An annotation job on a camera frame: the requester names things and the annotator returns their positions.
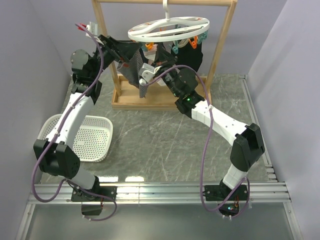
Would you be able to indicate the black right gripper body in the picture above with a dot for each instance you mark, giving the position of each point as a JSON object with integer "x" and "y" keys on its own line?
{"x": 167, "y": 63}

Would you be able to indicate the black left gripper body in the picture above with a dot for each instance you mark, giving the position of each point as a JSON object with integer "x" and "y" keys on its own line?
{"x": 109, "y": 53}

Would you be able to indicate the white oval clip hanger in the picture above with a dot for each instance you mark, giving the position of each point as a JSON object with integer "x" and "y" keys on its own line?
{"x": 169, "y": 29}

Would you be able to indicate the white pink-trimmed underwear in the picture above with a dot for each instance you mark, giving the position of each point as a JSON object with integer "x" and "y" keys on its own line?
{"x": 151, "y": 54}

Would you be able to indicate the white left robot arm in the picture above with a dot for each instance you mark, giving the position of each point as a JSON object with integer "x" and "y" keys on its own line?
{"x": 54, "y": 153}

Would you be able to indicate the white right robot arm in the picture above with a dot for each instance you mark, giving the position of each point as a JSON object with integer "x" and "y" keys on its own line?
{"x": 246, "y": 140}

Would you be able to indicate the grey striped underwear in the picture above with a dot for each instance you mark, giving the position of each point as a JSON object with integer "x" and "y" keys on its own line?
{"x": 130, "y": 70}

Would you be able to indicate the black underwear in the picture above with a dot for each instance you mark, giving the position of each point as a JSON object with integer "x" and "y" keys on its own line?
{"x": 189, "y": 56}

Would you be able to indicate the orange clothes peg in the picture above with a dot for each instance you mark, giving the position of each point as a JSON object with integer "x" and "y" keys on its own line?
{"x": 149, "y": 46}
{"x": 193, "y": 42}

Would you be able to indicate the teal clothes peg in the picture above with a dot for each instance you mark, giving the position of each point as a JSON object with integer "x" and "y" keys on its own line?
{"x": 205, "y": 34}
{"x": 200, "y": 38}
{"x": 175, "y": 47}

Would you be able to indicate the white perforated plastic basket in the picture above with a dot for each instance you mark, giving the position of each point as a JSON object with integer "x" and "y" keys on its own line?
{"x": 91, "y": 143}

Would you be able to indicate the wooden hanging rack frame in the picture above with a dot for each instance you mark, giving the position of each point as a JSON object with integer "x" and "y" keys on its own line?
{"x": 159, "y": 98}

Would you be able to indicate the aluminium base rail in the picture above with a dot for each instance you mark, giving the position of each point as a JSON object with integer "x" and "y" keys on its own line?
{"x": 155, "y": 161}

